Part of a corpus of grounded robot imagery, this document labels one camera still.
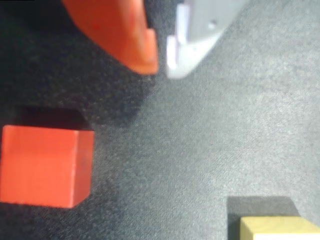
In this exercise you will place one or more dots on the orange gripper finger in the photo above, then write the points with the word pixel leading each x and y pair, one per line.
pixel 117 32

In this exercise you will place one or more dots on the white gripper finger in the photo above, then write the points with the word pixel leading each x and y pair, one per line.
pixel 197 37

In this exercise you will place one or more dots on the yellow cube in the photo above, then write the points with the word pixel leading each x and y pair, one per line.
pixel 277 228

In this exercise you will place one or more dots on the red cube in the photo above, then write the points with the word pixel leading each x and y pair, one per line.
pixel 40 165

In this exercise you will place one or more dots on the black table mat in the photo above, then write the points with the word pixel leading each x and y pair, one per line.
pixel 187 137

